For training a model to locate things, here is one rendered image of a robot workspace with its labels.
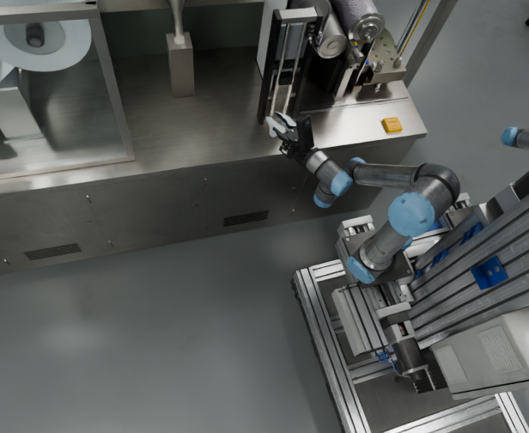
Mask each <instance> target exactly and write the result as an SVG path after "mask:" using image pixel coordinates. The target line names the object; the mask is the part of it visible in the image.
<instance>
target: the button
mask: <svg viewBox="0 0 529 433"><path fill-rule="evenodd" d="M382 123H383V125H384V126H385V129H386V132H387V133H394V132H400V131H402V130H403V127H402V125H401V123H400V121H399V119H398V117H391V118H384V119H383V120H382Z"/></svg>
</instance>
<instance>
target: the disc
mask: <svg viewBox="0 0 529 433"><path fill-rule="evenodd" d="M369 17H377V18H378V19H380V22H381V28H380V31H379V32H378V33H377V34H376V35H375V36H374V37H373V38H372V39H371V40H373V39H375V38H376V37H377V36H378V35H379V34H380V33H381V31H382V30H383V28H384V26H385V18H384V17H383V15H381V14H379V13H368V14H366V15H363V16H361V17H359V18H358V19H357V20H356V21H355V22H354V23H353V24H352V25H351V27H350V30H349V39H350V40H355V39H354V38H353V30H354V28H355V26H356V25H357V24H358V23H359V22H360V21H362V20H364V19H366V18H369Z"/></svg>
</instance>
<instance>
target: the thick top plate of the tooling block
mask: <svg viewBox="0 0 529 433"><path fill-rule="evenodd" d="M397 57H399V55H398V52H397V50H396V48H395V46H394V44H393V43H392V40H391V38H390V36H389V34H388V32H387V31H386V28H385V27H384V28H383V30H382V31H381V33H380V34H379V35H378V36H377V37H376V40H375V42H374V45H373V47H372V50H371V52H370V53H369V56H368V62H369V64H370V66H369V69H368V72H367V73H366V77H367V79H368V81H369V84H371V83H379V82H393V81H401V80H402V79H403V77H404V74H405V72H406V71H407V70H406V68H405V67H404V64H403V62H402V64H401V66H400V67H399V68H395V67H394V66H393V65H392V63H393V62H394V60H395V59H396V58H397ZM380 60H382V61H383V63H384V64H383V68H382V71H376V70H372V68H371V65H372V63H375V64H377V63H378V61H380Z"/></svg>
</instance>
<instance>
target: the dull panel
mask: <svg viewBox="0 0 529 433"><path fill-rule="evenodd" d="M264 4H265V2H256V3H231V4H218V5H205V6H193V7H184V8H183V20H184V32H189V34H190V38H191V42H192V48H193V51H201V50H210V49H221V48H230V47H240V46H258V43H259V37H260V30H261V24H262V17H263V10H264ZM107 14H108V19H109V22H110V26H111V30H112V36H113V41H114V45H115V48H116V52H117V56H118V58H123V57H133V56H142V55H153V54H162V53H167V38H166V34H173V19H172V10H171V8H167V9H142V10H130V11H117V12H107Z"/></svg>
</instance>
